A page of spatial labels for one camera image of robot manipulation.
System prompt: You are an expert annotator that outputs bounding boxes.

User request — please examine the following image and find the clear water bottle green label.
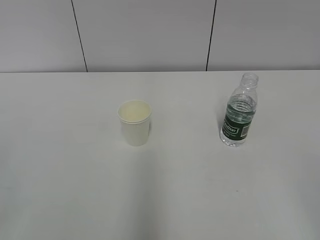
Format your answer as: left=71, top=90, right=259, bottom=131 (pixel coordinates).
left=220, top=72, right=259, bottom=147

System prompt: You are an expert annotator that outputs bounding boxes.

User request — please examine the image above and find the white paper cup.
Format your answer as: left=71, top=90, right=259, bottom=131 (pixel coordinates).
left=117, top=100, right=152, bottom=147

